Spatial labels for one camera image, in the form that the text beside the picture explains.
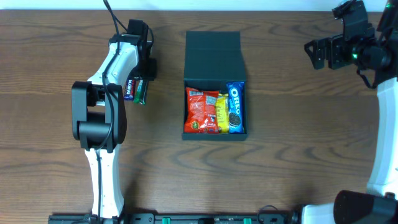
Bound green white chocolate bar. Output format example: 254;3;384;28
134;80;149;105

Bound purple Dairy Milk bar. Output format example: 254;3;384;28
124;78;136;101

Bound red snack bag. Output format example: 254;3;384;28
184;87;219;134

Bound dark green box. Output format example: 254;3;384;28
182;31;248;141

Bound yellow snack bag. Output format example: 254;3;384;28
215;93;229;134

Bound blue Oreo cookie pack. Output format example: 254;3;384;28
226;82;244;134

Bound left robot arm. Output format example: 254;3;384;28
72;33;155;223

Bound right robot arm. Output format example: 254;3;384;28
291;0;397;224

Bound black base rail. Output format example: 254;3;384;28
48;211;301;224

